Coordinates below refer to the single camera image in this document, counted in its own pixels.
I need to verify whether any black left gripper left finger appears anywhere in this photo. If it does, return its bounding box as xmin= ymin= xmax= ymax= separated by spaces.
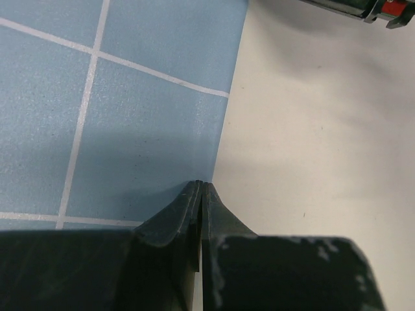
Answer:
xmin=1 ymin=181 xmax=203 ymax=310

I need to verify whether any blue grid placemat cloth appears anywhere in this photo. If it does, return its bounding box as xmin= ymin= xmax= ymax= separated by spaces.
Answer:
xmin=1 ymin=1 xmax=248 ymax=230

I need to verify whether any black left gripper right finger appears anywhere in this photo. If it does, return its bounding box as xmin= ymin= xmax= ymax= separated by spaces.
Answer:
xmin=202 ymin=183 xmax=386 ymax=310

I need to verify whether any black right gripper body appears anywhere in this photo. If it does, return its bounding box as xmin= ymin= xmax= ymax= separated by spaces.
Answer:
xmin=305 ymin=0 xmax=414 ymax=29

